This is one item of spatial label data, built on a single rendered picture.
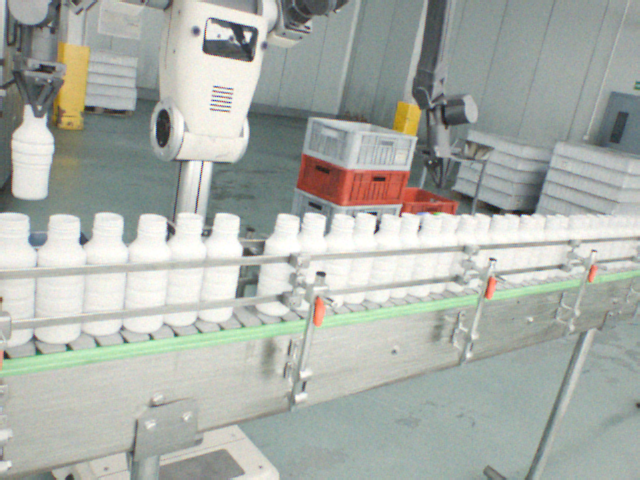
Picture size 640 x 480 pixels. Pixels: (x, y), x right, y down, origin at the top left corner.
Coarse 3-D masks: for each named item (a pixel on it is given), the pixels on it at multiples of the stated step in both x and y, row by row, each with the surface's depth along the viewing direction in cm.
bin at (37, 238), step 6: (30, 234) 125; (36, 234) 126; (42, 234) 127; (84, 234) 130; (30, 240) 126; (36, 240) 127; (42, 240) 127; (78, 240) 133; (84, 240) 130; (36, 246) 127; (42, 246) 128; (126, 456) 101; (126, 462) 101
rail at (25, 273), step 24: (240, 240) 95; (264, 240) 98; (552, 240) 145; (600, 240) 163; (624, 240) 173; (120, 264) 76; (144, 264) 78; (168, 264) 80; (192, 264) 83; (216, 264) 85; (240, 264) 88; (576, 264) 158; (336, 288) 103; (360, 288) 106; (384, 288) 111; (96, 312) 76; (120, 312) 78; (144, 312) 80; (168, 312) 83
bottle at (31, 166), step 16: (32, 128) 100; (16, 144) 100; (32, 144) 100; (48, 144) 102; (16, 160) 101; (32, 160) 101; (48, 160) 103; (16, 176) 102; (32, 176) 102; (48, 176) 106; (16, 192) 103; (32, 192) 103
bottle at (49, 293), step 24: (72, 216) 74; (48, 240) 72; (72, 240) 72; (48, 264) 71; (72, 264) 72; (48, 288) 72; (72, 288) 73; (48, 312) 73; (72, 312) 75; (48, 336) 74; (72, 336) 76
